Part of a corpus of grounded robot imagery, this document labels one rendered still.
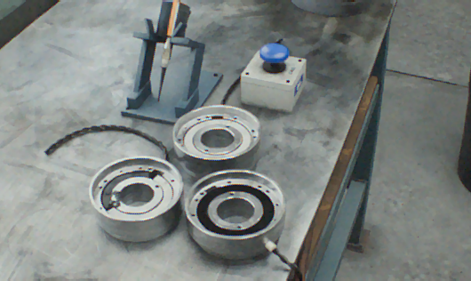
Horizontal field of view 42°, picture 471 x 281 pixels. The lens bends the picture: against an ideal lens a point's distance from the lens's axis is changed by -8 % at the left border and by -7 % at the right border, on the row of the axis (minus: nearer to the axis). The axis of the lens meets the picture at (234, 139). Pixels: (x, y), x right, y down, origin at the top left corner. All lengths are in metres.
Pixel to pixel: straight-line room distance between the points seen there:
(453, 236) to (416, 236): 0.11
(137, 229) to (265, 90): 0.29
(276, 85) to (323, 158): 0.12
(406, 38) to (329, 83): 1.85
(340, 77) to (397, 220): 0.98
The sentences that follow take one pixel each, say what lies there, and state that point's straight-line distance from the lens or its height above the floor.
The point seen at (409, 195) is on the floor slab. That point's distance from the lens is 1.97.
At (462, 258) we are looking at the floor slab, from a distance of 1.83.
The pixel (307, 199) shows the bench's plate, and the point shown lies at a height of 0.80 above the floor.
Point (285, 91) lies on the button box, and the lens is 0.85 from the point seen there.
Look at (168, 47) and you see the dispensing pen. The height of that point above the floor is 0.88.
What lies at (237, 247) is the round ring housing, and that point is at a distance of 0.66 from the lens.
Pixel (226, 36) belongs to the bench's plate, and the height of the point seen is 0.80.
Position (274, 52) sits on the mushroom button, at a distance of 0.86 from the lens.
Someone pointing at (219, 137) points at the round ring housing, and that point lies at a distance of 0.81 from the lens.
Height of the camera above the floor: 1.31
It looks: 38 degrees down
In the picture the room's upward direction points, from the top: 2 degrees counter-clockwise
